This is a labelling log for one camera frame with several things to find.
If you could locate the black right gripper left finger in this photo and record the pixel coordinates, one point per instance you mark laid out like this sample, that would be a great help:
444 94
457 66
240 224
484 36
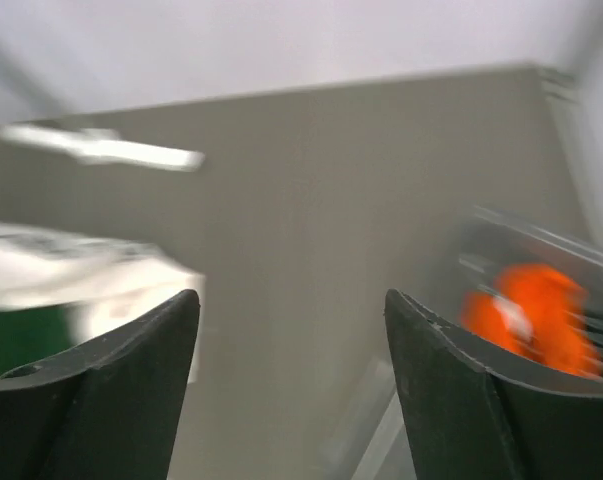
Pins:
106 409

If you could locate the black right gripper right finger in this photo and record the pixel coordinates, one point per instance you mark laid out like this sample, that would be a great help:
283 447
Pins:
473 410

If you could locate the white and green shirt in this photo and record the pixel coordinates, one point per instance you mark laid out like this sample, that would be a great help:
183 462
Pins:
60 289

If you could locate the orange sock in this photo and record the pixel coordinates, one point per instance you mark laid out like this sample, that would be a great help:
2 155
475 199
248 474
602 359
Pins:
498 321
552 303

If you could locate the clear plastic bin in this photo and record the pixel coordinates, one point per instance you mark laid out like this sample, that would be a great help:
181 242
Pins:
370 441

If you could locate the grey metal clothes rack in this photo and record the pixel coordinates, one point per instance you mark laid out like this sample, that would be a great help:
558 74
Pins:
98 146

